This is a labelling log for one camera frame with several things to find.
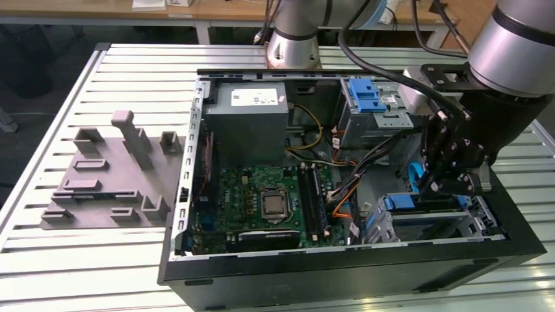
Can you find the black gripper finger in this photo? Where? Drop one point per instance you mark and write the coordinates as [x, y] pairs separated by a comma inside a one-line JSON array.
[[466, 182], [438, 146]]

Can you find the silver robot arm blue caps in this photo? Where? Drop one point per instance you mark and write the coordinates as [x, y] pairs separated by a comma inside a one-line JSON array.
[[516, 42]]

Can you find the metal optical drive cage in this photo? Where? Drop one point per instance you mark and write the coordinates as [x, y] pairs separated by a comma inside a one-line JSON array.
[[360, 130]]

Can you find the blue plastic drive latch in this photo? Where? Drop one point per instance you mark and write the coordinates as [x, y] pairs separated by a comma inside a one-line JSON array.
[[366, 97]]

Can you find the dark RAM stick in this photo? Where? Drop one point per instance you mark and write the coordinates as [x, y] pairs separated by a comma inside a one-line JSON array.
[[321, 208]]

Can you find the wooden cabinet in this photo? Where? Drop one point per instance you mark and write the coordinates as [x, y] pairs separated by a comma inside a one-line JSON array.
[[476, 16]]

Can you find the small black box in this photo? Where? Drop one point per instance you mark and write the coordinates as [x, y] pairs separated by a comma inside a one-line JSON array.
[[434, 8]]

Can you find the CPU socket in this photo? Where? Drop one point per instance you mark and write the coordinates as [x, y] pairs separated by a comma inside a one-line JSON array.
[[274, 191]]

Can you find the silver CPU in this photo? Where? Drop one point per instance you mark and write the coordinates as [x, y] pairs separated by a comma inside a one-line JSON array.
[[274, 204]]

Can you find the white items on desk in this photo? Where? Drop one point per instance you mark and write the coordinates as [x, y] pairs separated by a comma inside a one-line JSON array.
[[390, 13]]

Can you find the grey power supply unit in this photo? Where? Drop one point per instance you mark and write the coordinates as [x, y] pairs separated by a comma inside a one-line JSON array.
[[247, 136]]

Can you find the black open PC case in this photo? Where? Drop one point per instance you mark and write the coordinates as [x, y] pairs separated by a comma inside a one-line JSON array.
[[303, 279]]

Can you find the black graphics card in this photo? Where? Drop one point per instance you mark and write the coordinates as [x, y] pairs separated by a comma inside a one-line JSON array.
[[269, 239]]

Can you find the green motherboard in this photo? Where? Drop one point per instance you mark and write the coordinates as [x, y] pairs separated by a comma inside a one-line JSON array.
[[238, 195]]

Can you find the small white box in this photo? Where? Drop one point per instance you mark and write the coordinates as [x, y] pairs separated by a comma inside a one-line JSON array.
[[181, 2]]

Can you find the grey parts rack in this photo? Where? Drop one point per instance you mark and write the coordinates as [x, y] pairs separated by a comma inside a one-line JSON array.
[[109, 182]]

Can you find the grey table foot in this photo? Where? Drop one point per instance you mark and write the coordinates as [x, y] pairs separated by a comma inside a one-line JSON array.
[[9, 125]]

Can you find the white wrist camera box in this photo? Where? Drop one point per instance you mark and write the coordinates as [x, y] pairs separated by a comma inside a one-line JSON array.
[[417, 97]]

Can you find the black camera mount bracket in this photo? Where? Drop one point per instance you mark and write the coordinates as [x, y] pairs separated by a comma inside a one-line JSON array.
[[452, 78]]

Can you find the wooden desk white frame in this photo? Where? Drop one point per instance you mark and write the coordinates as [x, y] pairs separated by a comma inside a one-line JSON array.
[[87, 14]]

